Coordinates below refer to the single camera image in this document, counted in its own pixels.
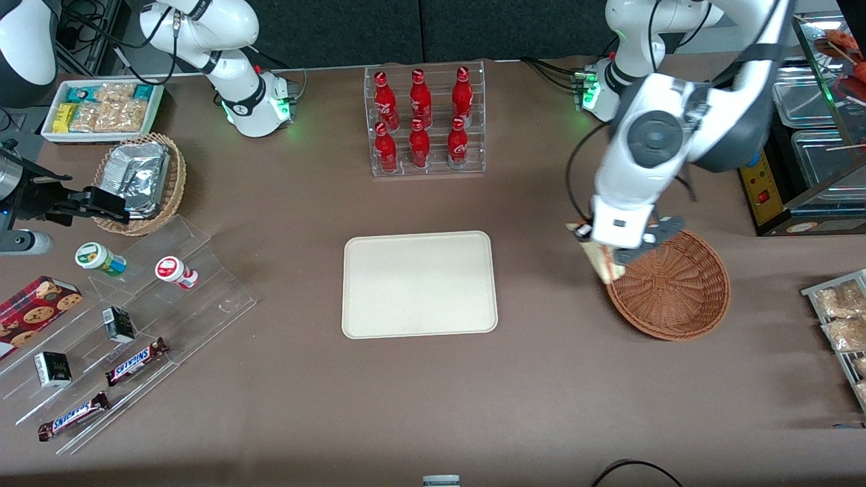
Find silver foil pack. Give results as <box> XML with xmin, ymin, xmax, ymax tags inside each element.
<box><xmin>103</xmin><ymin>142</ymin><xmax>170</xmax><ymax>205</ymax></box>
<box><xmin>125</xmin><ymin>196</ymin><xmax>164</xmax><ymax>219</ymax></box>

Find black food warmer cabinet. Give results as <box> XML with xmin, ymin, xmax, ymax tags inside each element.
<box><xmin>737</xmin><ymin>14</ymin><xmax>866</xmax><ymax>237</ymax></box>

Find brown chocolate bar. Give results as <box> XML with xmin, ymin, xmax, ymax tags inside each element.
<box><xmin>38</xmin><ymin>392</ymin><xmax>110</xmax><ymax>442</ymax></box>
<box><xmin>105</xmin><ymin>338</ymin><xmax>170</xmax><ymax>387</ymax></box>

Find black right base cables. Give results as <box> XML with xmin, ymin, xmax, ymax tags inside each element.
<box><xmin>249</xmin><ymin>44</ymin><xmax>309</xmax><ymax>92</ymax></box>

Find green lid white cup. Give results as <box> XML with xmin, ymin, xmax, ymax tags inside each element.
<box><xmin>74</xmin><ymin>242</ymin><xmax>127</xmax><ymax>278</ymax></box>

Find clear acrylic stepped stand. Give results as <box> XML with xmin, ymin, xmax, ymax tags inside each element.
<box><xmin>0</xmin><ymin>215</ymin><xmax>258</xmax><ymax>455</ymax></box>

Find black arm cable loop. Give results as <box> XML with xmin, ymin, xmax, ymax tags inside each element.
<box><xmin>566</xmin><ymin>122</ymin><xmax>613</xmax><ymax>225</ymax></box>

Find red lid white cup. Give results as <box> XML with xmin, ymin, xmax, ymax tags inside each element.
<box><xmin>155</xmin><ymin>256</ymin><xmax>199</xmax><ymax>290</ymax></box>

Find small black carton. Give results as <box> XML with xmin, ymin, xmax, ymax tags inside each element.
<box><xmin>103</xmin><ymin>306</ymin><xmax>136</xmax><ymax>344</ymax></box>
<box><xmin>34</xmin><ymin>351</ymin><xmax>72</xmax><ymax>388</ymax></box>

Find white snack box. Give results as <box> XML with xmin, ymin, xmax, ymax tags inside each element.
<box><xmin>41</xmin><ymin>78</ymin><xmax>165</xmax><ymax>144</ymax></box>

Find red skewered food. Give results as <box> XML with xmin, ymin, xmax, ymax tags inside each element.
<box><xmin>815</xmin><ymin>29</ymin><xmax>866</xmax><ymax>102</ymax></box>

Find triangle sandwich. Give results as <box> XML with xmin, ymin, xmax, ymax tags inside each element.
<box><xmin>567</xmin><ymin>222</ymin><xmax>629</xmax><ymax>285</ymax></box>

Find grey snack tray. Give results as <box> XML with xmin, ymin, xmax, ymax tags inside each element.
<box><xmin>801</xmin><ymin>269</ymin><xmax>866</xmax><ymax>413</ymax></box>

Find black base cables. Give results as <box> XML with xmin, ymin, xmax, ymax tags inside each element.
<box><xmin>520</xmin><ymin>57</ymin><xmax>591</xmax><ymax>93</ymax></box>
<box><xmin>249</xmin><ymin>44</ymin><xmax>309</xmax><ymax>92</ymax></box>

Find black cable on table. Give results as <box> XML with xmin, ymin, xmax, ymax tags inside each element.
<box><xmin>591</xmin><ymin>459</ymin><xmax>684</xmax><ymax>487</ymax></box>

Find steel pan in warmer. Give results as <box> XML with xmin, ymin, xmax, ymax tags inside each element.
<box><xmin>773</xmin><ymin>80</ymin><xmax>841</xmax><ymax>129</ymax></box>
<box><xmin>792</xmin><ymin>129</ymin><xmax>866</xmax><ymax>204</ymax></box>

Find cream plastic tray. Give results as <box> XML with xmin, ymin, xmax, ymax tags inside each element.
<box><xmin>342</xmin><ymin>231</ymin><xmax>499</xmax><ymax>340</ymax></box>

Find clear acrylic bottle rack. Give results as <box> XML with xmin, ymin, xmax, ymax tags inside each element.
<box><xmin>364</xmin><ymin>60</ymin><xmax>487</xmax><ymax>178</ymax></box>

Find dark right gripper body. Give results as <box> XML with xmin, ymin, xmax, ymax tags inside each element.
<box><xmin>0</xmin><ymin>152</ymin><xmax>72</xmax><ymax>227</ymax></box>

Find black background cable bundle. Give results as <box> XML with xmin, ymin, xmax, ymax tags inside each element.
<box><xmin>57</xmin><ymin>0</ymin><xmax>136</xmax><ymax>75</ymax></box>

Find black left base cables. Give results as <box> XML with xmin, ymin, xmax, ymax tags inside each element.
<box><xmin>520</xmin><ymin>57</ymin><xmax>591</xmax><ymax>93</ymax></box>

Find red cookie box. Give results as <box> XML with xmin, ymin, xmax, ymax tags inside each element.
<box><xmin>0</xmin><ymin>275</ymin><xmax>83</xmax><ymax>361</ymax></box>

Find round brown wicker basket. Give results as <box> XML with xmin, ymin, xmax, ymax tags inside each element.
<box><xmin>606</xmin><ymin>229</ymin><xmax>731</xmax><ymax>341</ymax></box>

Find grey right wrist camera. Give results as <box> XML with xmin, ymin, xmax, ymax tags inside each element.
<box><xmin>0</xmin><ymin>230</ymin><xmax>52</xmax><ymax>256</ymax></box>

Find oval light wicker basket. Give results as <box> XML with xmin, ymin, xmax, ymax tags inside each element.
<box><xmin>91</xmin><ymin>133</ymin><xmax>187</xmax><ymax>237</ymax></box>

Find red cola bottle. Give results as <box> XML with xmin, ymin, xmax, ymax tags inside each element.
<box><xmin>373</xmin><ymin>71</ymin><xmax>400</xmax><ymax>131</ymax></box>
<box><xmin>410</xmin><ymin>69</ymin><xmax>432</xmax><ymax>126</ymax></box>
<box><xmin>409</xmin><ymin>119</ymin><xmax>431</xmax><ymax>169</ymax></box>
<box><xmin>452</xmin><ymin>66</ymin><xmax>474</xmax><ymax>124</ymax></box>
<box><xmin>447</xmin><ymin>117</ymin><xmax>469</xmax><ymax>169</ymax></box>
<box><xmin>374</xmin><ymin>122</ymin><xmax>398</xmax><ymax>174</ymax></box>

